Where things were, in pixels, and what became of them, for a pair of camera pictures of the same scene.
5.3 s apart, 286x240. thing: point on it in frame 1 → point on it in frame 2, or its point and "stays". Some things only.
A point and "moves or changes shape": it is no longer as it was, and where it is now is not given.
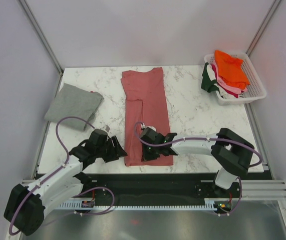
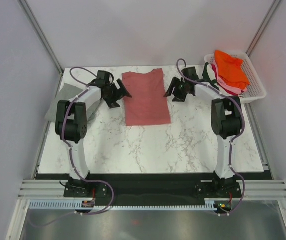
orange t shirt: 230,70 stays
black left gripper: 116,152 → 119,94
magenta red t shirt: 237,95 stays
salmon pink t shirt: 146,102 moves or changes shape
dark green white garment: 209,80 stays
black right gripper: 146,156 → 175,83
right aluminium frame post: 274,5 stays
